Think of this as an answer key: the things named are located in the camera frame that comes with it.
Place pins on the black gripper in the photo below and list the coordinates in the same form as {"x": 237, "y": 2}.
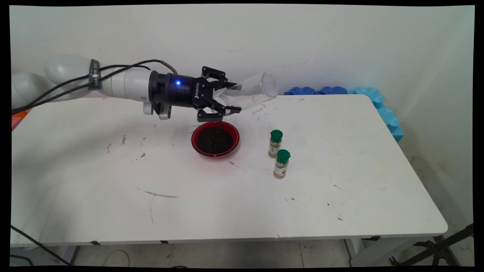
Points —
{"x": 202, "y": 94}

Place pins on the clear plastic jar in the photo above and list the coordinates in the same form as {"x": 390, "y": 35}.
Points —
{"x": 253, "y": 92}

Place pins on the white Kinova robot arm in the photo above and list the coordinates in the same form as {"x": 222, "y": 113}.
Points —
{"x": 128, "y": 85}

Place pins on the black seeds pile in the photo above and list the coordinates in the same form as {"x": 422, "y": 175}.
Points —
{"x": 215, "y": 140}

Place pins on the red bowl with black rim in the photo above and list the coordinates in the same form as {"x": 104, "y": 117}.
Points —
{"x": 195, "y": 138}

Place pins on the green-capped spice bottle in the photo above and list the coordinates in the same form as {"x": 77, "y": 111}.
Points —
{"x": 275, "y": 145}
{"x": 281, "y": 166}

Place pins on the dark blue foam mat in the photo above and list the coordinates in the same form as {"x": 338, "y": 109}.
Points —
{"x": 302, "y": 91}
{"x": 333, "y": 90}

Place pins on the light blue foam mat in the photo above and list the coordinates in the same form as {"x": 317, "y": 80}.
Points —
{"x": 372, "y": 96}

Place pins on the orange object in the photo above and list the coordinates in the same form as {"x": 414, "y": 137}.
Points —
{"x": 19, "y": 112}

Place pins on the pink object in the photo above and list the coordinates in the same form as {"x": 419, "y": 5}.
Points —
{"x": 16, "y": 122}

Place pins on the white table leg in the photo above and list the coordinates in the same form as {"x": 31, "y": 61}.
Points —
{"x": 68, "y": 255}
{"x": 370, "y": 253}

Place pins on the black tripod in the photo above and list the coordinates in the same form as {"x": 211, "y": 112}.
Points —
{"x": 435, "y": 249}

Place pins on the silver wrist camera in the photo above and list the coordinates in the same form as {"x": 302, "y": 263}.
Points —
{"x": 162, "y": 111}

